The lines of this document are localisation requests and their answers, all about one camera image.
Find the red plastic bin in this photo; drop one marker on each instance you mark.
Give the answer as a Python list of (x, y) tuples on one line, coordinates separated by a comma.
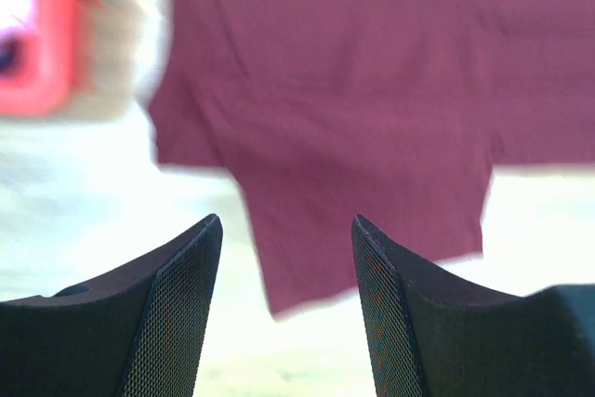
[(41, 62)]

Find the maroon t shirt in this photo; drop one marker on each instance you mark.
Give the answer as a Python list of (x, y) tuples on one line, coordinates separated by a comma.
[(394, 109)]

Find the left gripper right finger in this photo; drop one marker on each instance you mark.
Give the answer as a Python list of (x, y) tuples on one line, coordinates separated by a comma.
[(432, 333)]

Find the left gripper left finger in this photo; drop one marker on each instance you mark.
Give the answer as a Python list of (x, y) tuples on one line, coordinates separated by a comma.
[(137, 330)]

